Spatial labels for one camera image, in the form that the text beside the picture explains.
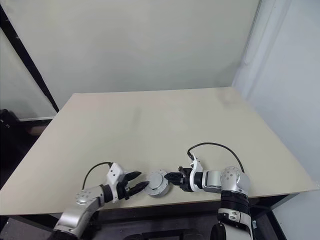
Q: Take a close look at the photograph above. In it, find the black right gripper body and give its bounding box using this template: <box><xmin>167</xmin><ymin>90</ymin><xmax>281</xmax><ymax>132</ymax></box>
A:
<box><xmin>178</xmin><ymin>166</ymin><xmax>193</xmax><ymax>193</ymax></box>

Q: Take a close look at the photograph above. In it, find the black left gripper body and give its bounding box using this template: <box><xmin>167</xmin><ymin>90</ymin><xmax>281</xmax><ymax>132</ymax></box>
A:
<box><xmin>117</xmin><ymin>174</ymin><xmax>134</xmax><ymax>200</ymax></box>

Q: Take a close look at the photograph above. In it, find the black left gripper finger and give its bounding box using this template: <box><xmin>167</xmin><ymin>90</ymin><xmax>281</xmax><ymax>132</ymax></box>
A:
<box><xmin>127</xmin><ymin>181</ymin><xmax>149</xmax><ymax>198</ymax></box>
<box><xmin>124</xmin><ymin>171</ymin><xmax>143</xmax><ymax>185</ymax></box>

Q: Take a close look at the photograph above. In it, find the round silver motor lid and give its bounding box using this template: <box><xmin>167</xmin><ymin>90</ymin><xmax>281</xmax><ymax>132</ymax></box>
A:
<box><xmin>145</xmin><ymin>169</ymin><xmax>169</xmax><ymax>195</ymax></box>

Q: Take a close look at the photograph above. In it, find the brown cardboard box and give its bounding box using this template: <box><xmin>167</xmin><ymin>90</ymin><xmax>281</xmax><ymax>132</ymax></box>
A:
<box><xmin>28</xmin><ymin>123</ymin><xmax>49</xmax><ymax>137</ymax></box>

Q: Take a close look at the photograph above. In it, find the black bag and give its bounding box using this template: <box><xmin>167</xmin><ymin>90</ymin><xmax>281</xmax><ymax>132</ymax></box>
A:
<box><xmin>0</xmin><ymin>108</ymin><xmax>20</xmax><ymax>142</ymax></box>

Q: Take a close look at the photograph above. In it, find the black diagonal pole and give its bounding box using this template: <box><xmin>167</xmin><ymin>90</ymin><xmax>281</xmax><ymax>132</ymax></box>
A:
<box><xmin>0</xmin><ymin>3</ymin><xmax>60</xmax><ymax>113</ymax></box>

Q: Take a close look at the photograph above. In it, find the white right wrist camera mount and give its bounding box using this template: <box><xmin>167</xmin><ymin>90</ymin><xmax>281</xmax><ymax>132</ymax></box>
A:
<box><xmin>188</xmin><ymin>154</ymin><xmax>205</xmax><ymax>194</ymax></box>

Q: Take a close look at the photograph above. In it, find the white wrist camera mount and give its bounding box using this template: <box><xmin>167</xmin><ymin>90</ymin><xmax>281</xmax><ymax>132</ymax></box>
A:
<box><xmin>188</xmin><ymin>154</ymin><xmax>205</xmax><ymax>194</ymax></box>
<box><xmin>106</xmin><ymin>162</ymin><xmax>126</xmax><ymax>204</ymax></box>

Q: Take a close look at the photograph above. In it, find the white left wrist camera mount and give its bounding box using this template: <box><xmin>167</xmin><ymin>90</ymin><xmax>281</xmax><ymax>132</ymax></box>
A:
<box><xmin>106</xmin><ymin>162</ymin><xmax>126</xmax><ymax>204</ymax></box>

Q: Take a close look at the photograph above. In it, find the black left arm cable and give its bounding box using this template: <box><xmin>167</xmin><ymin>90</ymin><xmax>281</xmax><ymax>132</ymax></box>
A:
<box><xmin>82</xmin><ymin>162</ymin><xmax>113</xmax><ymax>191</ymax></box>

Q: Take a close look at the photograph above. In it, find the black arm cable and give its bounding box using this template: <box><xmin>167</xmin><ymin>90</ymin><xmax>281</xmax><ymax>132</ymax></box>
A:
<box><xmin>186</xmin><ymin>142</ymin><xmax>246</xmax><ymax>174</ymax></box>
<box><xmin>82</xmin><ymin>162</ymin><xmax>113</xmax><ymax>191</ymax></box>

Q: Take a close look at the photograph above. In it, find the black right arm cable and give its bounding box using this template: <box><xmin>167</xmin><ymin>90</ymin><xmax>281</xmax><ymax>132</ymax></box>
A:
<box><xmin>186</xmin><ymin>142</ymin><xmax>246</xmax><ymax>174</ymax></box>

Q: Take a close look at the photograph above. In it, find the white wall conduit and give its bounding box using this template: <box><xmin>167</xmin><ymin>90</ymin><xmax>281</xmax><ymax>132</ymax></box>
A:
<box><xmin>244</xmin><ymin>0</ymin><xmax>302</xmax><ymax>66</ymax></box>

